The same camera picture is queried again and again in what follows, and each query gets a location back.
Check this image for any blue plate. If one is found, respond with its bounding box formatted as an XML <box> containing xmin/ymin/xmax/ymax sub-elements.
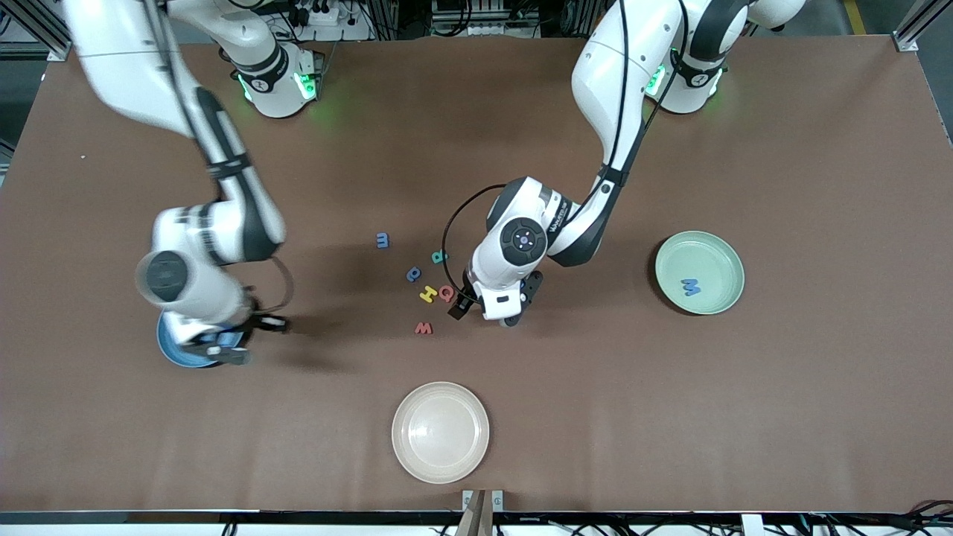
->
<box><xmin>156</xmin><ymin>313</ymin><xmax>250</xmax><ymax>369</ymax></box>

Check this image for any beige plate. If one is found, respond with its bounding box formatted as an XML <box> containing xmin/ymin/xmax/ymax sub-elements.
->
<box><xmin>392</xmin><ymin>382</ymin><xmax>491</xmax><ymax>485</ymax></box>

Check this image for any green plate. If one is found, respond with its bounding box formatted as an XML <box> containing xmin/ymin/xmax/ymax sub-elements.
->
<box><xmin>655</xmin><ymin>231</ymin><xmax>745</xmax><ymax>316</ymax></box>

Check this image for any white power strip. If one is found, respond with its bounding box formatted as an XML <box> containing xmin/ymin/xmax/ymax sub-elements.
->
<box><xmin>287</xmin><ymin>0</ymin><xmax>373</xmax><ymax>42</ymax></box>

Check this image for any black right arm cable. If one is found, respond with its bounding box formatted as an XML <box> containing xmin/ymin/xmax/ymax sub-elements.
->
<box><xmin>145</xmin><ymin>0</ymin><xmax>296</xmax><ymax>315</ymax></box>

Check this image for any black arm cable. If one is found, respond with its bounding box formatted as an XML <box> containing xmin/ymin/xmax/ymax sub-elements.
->
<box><xmin>145</xmin><ymin>0</ymin><xmax>296</xmax><ymax>315</ymax></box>
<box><xmin>442</xmin><ymin>0</ymin><xmax>689</xmax><ymax>287</ymax></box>

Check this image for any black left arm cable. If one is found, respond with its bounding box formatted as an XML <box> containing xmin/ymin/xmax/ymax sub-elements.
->
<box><xmin>442</xmin><ymin>0</ymin><xmax>689</xmax><ymax>287</ymax></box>

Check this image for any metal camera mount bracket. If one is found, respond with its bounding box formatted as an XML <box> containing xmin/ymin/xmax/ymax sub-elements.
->
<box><xmin>456</xmin><ymin>489</ymin><xmax>504</xmax><ymax>536</ymax></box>

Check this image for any aluminium frame post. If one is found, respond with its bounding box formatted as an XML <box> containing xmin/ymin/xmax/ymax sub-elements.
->
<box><xmin>893</xmin><ymin>0</ymin><xmax>953</xmax><ymax>53</ymax></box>
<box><xmin>0</xmin><ymin>0</ymin><xmax>75</xmax><ymax>62</ymax></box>

